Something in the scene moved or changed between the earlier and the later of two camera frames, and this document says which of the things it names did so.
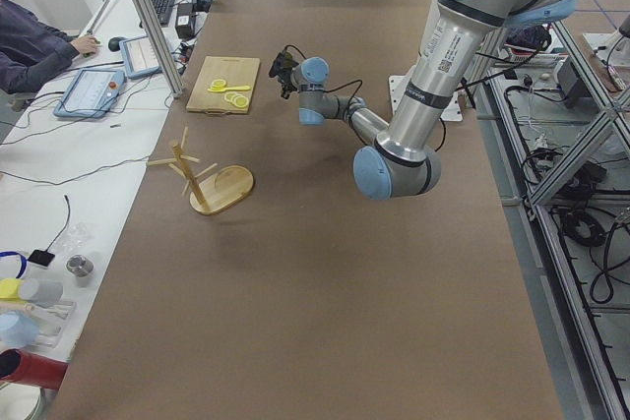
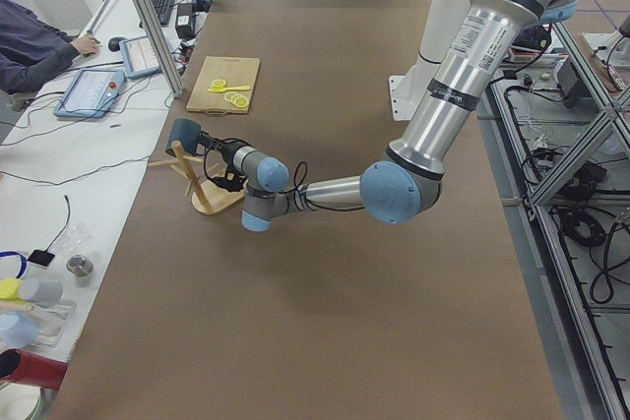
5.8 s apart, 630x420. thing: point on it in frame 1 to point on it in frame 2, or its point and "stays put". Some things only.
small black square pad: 42,258 stays put
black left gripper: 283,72 to 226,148
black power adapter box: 184,21 stays put
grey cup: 41,292 stays put
